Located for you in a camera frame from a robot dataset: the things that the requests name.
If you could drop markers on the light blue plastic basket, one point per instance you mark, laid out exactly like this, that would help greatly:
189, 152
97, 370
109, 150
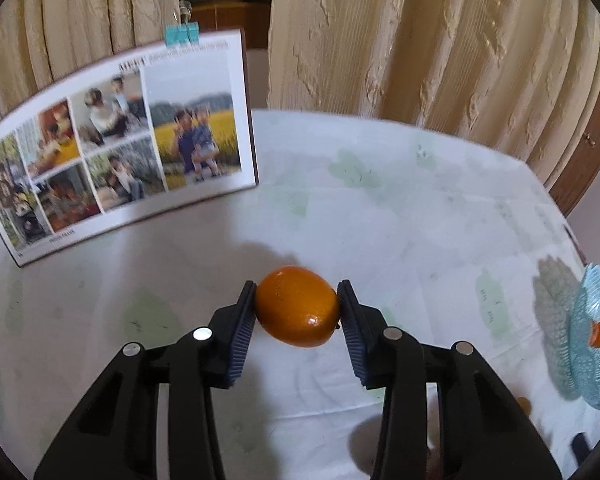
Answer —
584, 337

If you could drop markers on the beige curtain right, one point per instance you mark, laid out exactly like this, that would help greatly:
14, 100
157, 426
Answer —
519, 76

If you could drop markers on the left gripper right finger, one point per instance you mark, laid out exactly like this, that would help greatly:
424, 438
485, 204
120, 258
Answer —
484, 433

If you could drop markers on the photo collage calendar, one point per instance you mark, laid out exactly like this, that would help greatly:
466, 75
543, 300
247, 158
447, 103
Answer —
142, 133

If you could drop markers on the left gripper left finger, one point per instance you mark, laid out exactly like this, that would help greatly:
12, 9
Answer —
112, 431

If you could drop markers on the beige curtain left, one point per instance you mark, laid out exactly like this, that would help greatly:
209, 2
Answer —
42, 41

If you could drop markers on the teal binder clip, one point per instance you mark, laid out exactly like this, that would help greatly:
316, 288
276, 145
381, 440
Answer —
183, 31

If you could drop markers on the small orange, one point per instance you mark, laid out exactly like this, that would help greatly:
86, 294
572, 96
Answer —
298, 307
594, 338

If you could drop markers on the beige curtain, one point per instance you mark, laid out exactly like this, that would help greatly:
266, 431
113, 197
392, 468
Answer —
519, 76
42, 41

